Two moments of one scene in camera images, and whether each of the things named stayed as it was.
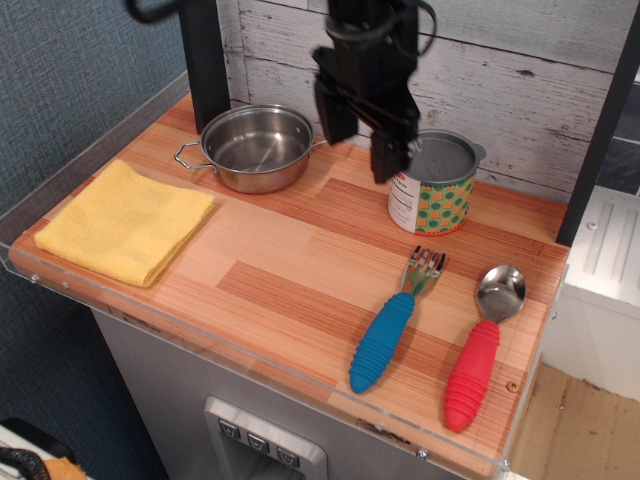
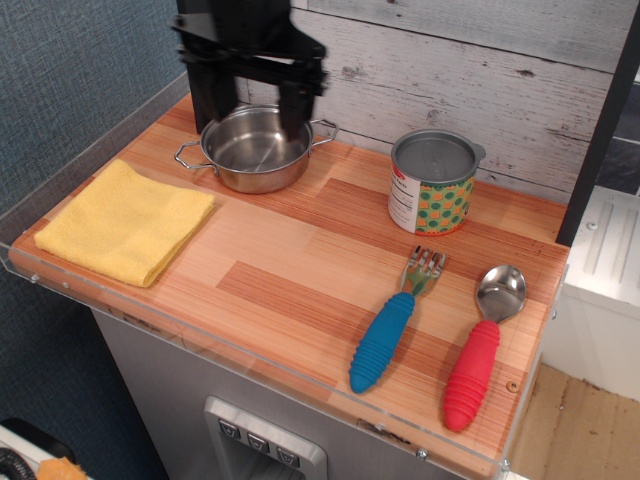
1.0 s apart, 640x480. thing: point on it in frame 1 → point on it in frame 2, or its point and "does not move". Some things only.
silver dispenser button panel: [250, 447] does not move
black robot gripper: [371, 64] → [254, 37]
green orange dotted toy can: [435, 193] does not move
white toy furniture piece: [595, 333] does not move
